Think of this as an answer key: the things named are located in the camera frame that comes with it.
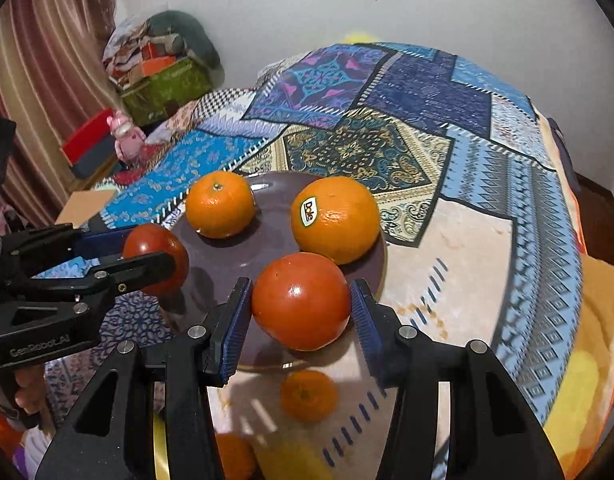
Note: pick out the dark green pillow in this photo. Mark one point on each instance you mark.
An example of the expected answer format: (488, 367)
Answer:
(197, 35)

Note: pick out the large red tomato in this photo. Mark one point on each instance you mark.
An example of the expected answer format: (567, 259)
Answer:
(297, 305)

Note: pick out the patchwork printed blanket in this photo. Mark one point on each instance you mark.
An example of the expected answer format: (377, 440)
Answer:
(487, 260)

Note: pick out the dark cloth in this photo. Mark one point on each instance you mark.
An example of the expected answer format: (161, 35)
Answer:
(563, 152)

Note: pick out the small red tomato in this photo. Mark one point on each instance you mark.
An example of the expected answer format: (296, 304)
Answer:
(157, 242)

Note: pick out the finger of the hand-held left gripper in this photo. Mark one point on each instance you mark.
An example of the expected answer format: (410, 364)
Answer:
(137, 270)
(103, 242)

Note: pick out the striped brown curtain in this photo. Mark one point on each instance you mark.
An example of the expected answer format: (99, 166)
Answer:
(47, 60)

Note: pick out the orange yellow blanket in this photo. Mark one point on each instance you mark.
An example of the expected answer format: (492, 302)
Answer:
(599, 335)

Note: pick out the pink plush toy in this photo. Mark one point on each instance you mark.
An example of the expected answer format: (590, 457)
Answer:
(127, 137)

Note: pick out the brown round plate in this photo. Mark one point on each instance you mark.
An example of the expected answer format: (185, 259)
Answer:
(212, 270)

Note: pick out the cardboard piece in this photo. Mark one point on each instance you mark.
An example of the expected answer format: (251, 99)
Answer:
(84, 207)

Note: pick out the red and blue box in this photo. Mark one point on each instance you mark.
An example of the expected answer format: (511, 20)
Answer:
(89, 140)

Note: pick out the orange box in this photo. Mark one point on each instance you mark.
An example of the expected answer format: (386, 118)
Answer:
(157, 60)

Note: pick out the small mandarin orange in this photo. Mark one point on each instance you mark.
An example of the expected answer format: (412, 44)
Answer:
(219, 205)
(234, 457)
(309, 396)

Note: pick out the green storage box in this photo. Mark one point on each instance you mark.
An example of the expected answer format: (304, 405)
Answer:
(172, 87)

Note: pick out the large orange with sticker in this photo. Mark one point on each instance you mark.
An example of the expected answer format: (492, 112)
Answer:
(342, 220)

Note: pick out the person's left hand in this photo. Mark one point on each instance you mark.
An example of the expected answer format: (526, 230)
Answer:
(31, 390)

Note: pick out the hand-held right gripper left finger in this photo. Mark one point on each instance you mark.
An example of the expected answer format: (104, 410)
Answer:
(235, 332)

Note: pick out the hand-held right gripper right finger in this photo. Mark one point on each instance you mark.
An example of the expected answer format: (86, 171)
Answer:
(365, 325)

